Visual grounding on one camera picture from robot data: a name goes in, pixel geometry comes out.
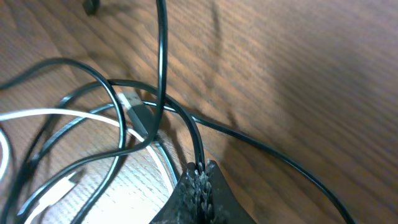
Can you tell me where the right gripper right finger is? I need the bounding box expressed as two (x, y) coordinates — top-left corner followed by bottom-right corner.
(206, 160), (256, 224)

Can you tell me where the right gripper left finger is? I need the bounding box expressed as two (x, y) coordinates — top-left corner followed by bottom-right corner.
(150, 162), (205, 224)

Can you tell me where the white USB cable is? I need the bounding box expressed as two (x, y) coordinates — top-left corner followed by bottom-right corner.
(0, 108), (175, 224)

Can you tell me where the black USB cable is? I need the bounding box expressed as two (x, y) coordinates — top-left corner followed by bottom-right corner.
(0, 0), (356, 224)

